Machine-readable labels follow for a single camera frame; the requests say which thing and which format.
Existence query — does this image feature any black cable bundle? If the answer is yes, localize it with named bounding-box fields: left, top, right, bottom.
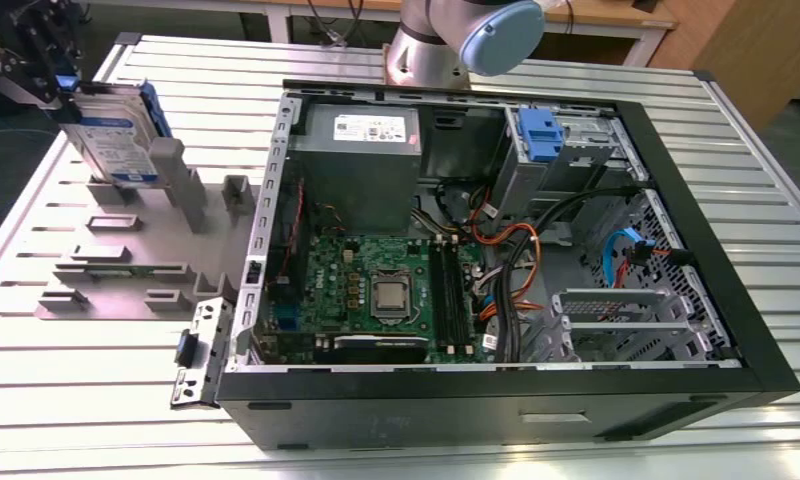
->
left=496, top=187, right=641, bottom=362

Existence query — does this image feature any metal disk bay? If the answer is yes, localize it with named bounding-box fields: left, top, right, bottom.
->
left=549, top=287, right=725, bottom=364

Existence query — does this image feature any grey power supply unit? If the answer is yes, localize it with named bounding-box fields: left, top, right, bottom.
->
left=285, top=102, right=422, bottom=236

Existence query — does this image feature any silver CPU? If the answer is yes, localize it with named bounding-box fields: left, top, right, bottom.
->
left=370, top=280, right=412, bottom=307

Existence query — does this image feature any black graphics card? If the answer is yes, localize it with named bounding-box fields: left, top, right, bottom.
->
left=256, top=329, right=433, bottom=365

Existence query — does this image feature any metal expansion slot retainer bracket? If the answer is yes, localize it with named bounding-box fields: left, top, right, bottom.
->
left=169, top=297, right=236, bottom=410

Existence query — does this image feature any wooden desk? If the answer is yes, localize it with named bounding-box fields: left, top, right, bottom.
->
left=545, top=0, right=681, bottom=66

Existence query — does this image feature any green RAM stick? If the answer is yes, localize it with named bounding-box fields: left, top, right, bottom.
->
left=78, top=265, right=159, bottom=279

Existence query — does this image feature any black RAM slot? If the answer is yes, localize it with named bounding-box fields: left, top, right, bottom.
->
left=446, top=235, right=476, bottom=354
left=429, top=235, right=457, bottom=355

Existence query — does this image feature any green motherboard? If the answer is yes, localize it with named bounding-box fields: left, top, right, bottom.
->
left=252, top=232, right=501, bottom=365

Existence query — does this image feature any orange yellow wire bundle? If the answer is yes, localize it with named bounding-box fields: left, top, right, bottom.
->
left=469, top=222, right=549, bottom=326

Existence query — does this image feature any wooden cabinet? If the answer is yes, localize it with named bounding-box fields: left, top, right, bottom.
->
left=645, top=0, right=800, bottom=132

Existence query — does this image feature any hard disk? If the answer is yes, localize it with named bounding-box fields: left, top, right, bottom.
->
left=55, top=74, right=174, bottom=190

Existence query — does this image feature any grey parts rack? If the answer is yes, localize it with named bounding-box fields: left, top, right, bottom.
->
left=31, top=138, right=265, bottom=321

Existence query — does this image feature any blue data wire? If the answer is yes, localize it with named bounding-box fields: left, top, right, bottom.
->
left=601, top=227, right=649, bottom=291

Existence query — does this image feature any blue plastic drive latch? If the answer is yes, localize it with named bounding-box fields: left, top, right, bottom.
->
left=516, top=107, right=566, bottom=164

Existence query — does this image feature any black PC case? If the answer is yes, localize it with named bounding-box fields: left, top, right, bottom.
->
left=213, top=77, right=800, bottom=450

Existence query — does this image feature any grey metal drive cage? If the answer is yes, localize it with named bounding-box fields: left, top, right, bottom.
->
left=492, top=102, right=626, bottom=221

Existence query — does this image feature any red black twisted wire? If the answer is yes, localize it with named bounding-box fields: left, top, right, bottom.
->
left=284, top=177, right=306, bottom=284

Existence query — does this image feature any CPU socket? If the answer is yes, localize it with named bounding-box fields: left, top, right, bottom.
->
left=365, top=268, right=420, bottom=325

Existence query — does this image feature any black disk power wire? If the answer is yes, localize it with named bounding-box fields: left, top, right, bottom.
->
left=625, top=238, right=700, bottom=269

